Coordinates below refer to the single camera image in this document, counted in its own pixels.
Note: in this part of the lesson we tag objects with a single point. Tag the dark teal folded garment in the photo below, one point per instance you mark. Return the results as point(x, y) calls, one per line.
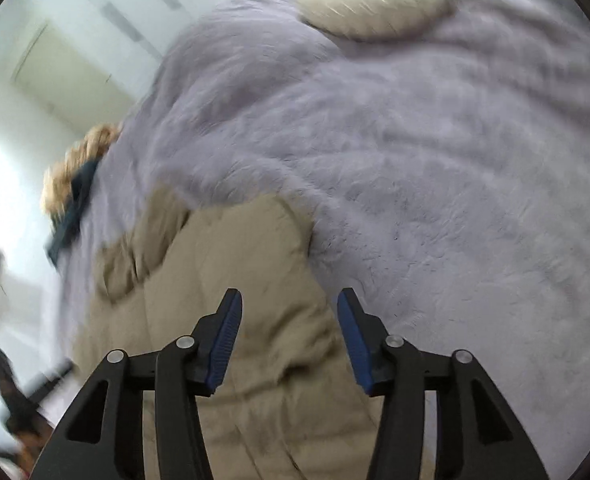
point(67, 226)

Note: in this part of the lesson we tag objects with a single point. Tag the white room door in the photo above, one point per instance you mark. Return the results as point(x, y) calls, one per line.
point(67, 85)

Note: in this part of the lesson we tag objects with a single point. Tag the beige striped clothes pile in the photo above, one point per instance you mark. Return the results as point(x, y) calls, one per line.
point(56, 187)

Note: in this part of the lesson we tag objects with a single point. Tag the tan puffer jacket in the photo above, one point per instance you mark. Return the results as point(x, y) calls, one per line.
point(289, 407)

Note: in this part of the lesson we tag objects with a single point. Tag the lavender bed blanket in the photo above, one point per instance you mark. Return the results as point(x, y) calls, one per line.
point(448, 176)

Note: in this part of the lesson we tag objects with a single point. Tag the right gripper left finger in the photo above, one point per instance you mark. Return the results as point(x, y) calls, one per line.
point(101, 434)

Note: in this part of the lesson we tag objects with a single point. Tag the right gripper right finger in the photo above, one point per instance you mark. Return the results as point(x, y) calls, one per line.
point(478, 435)

